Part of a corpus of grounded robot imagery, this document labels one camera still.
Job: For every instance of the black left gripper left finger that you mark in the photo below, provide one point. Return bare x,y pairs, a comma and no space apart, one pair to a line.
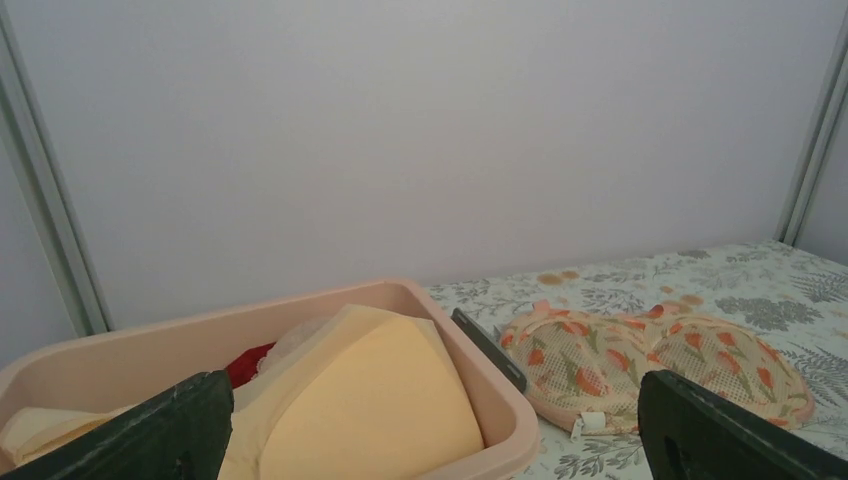
180,433

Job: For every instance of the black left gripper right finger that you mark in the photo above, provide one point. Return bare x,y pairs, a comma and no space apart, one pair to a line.
689,432

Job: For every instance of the floral mesh laundry bag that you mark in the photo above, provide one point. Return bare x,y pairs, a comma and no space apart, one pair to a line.
584,370

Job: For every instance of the beige bra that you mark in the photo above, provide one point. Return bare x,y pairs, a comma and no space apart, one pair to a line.
367,394

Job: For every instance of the red garment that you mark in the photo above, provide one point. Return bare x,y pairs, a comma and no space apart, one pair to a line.
245,367

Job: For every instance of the pink plastic basket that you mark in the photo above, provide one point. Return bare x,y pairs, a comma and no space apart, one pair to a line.
103,372

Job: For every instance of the grey basket handle clip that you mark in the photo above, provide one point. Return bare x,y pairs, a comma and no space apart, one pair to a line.
491,349

